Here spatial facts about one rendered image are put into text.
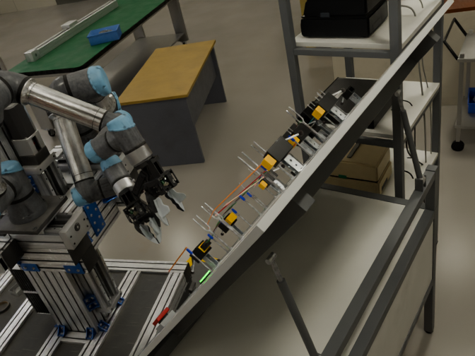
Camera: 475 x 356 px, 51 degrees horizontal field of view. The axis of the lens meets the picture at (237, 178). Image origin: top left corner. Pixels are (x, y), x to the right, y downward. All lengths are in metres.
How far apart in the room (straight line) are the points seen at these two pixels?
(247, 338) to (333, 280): 0.39
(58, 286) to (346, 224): 1.44
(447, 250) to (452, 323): 0.53
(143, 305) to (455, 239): 1.88
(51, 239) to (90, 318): 0.80
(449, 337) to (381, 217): 0.85
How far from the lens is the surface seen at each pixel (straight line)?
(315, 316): 1.80
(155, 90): 4.23
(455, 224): 3.36
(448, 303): 2.90
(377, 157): 2.45
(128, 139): 1.51
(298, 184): 0.93
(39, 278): 2.70
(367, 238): 2.06
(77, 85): 1.92
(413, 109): 2.37
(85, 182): 1.88
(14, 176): 2.01
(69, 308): 2.77
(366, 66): 4.48
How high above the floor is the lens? 2.18
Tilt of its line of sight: 33 degrees down
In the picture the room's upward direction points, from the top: 14 degrees counter-clockwise
